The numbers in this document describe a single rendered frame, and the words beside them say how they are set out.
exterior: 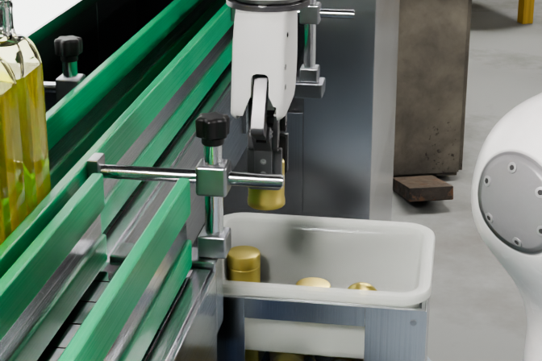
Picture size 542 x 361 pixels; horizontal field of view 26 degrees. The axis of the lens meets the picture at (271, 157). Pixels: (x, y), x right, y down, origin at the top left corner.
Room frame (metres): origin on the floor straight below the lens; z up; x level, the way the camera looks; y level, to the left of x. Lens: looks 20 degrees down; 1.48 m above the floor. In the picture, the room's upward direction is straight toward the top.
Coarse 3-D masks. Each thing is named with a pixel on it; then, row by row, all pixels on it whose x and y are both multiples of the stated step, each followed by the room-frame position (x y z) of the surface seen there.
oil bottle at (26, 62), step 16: (0, 48) 0.86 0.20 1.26; (16, 48) 0.86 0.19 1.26; (32, 48) 0.88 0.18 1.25; (16, 64) 0.85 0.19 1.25; (32, 64) 0.87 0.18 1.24; (16, 80) 0.85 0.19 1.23; (32, 80) 0.87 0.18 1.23; (32, 96) 0.87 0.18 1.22; (32, 112) 0.87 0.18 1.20; (32, 128) 0.86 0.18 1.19; (32, 144) 0.86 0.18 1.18; (32, 160) 0.86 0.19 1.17; (48, 160) 0.90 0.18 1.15; (32, 176) 0.86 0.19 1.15; (48, 176) 0.89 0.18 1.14; (32, 192) 0.85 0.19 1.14; (48, 192) 0.89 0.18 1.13; (32, 208) 0.85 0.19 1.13
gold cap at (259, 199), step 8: (248, 192) 1.03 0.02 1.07; (256, 192) 1.02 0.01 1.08; (264, 192) 1.02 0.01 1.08; (272, 192) 1.02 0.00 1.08; (280, 192) 1.02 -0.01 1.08; (248, 200) 1.03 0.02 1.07; (256, 200) 1.02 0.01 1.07; (264, 200) 1.02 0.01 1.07; (272, 200) 1.02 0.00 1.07; (280, 200) 1.02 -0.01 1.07; (256, 208) 1.02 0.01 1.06; (264, 208) 1.02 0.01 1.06; (272, 208) 1.02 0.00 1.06
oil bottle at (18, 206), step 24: (0, 72) 0.81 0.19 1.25; (0, 96) 0.80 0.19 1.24; (0, 120) 0.80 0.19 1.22; (0, 144) 0.80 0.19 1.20; (0, 168) 0.79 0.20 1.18; (0, 192) 0.79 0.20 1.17; (24, 192) 0.84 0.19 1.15; (0, 216) 0.79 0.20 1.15; (24, 216) 0.83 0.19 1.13; (0, 240) 0.79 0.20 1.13
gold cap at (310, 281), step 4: (300, 280) 1.02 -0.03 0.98; (304, 280) 1.02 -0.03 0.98; (308, 280) 1.02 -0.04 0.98; (312, 280) 1.02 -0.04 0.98; (316, 280) 1.02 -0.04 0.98; (320, 280) 1.02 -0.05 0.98; (324, 280) 1.02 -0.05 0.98; (296, 284) 1.02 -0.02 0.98; (300, 284) 1.02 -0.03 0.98; (304, 284) 1.02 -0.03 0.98; (308, 284) 1.02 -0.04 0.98; (312, 284) 1.02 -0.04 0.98; (316, 284) 1.02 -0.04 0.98; (320, 284) 1.02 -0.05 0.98; (324, 284) 1.02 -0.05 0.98; (328, 284) 1.02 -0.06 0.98
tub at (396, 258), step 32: (224, 224) 1.10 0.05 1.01; (256, 224) 1.12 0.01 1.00; (288, 224) 1.11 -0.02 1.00; (320, 224) 1.11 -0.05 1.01; (352, 224) 1.10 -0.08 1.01; (384, 224) 1.10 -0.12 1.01; (416, 224) 1.10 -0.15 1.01; (288, 256) 1.11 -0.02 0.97; (320, 256) 1.11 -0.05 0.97; (352, 256) 1.10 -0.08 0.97; (384, 256) 1.10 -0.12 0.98; (416, 256) 1.08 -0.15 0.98; (224, 288) 0.96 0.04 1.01; (256, 288) 0.96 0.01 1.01; (288, 288) 0.95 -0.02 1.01; (320, 288) 0.95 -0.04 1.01; (384, 288) 1.09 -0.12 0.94; (416, 288) 0.95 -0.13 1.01
